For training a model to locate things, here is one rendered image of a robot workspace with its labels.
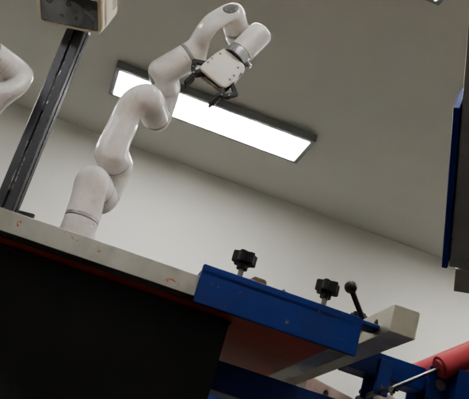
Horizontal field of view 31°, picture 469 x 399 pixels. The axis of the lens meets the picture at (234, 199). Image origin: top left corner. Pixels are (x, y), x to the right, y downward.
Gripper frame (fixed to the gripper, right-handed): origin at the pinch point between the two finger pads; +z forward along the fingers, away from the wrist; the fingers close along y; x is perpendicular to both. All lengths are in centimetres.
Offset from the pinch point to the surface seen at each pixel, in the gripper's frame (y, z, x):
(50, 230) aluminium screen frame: -24, 70, 78
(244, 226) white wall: 19, -94, -346
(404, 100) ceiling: -25, -149, -179
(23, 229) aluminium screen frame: -21, 73, 79
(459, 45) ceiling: -34, -154, -119
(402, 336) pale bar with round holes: -80, 43, 71
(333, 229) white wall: -29, -139, -357
